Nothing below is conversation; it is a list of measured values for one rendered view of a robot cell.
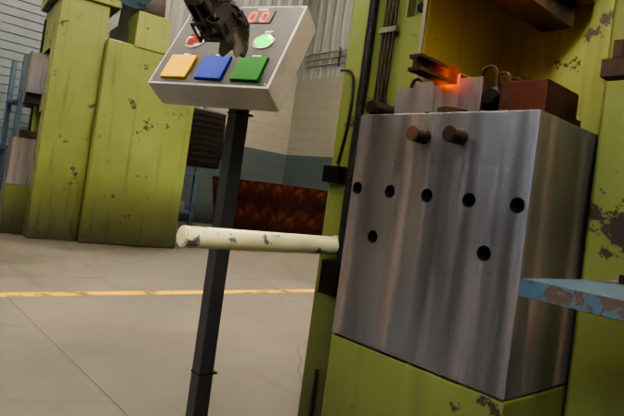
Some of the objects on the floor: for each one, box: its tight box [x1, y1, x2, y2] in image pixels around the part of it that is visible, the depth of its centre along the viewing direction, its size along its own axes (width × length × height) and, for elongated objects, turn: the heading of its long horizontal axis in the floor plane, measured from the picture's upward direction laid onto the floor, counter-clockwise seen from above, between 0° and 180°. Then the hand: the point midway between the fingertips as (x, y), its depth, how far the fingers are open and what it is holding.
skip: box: [213, 176, 328, 236], centre depth 826 cm, size 120×189×85 cm
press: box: [0, 0, 227, 249], centre depth 595 cm, size 220×123×290 cm
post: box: [186, 109, 250, 416], centre depth 141 cm, size 4×4×108 cm
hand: (242, 49), depth 123 cm, fingers closed
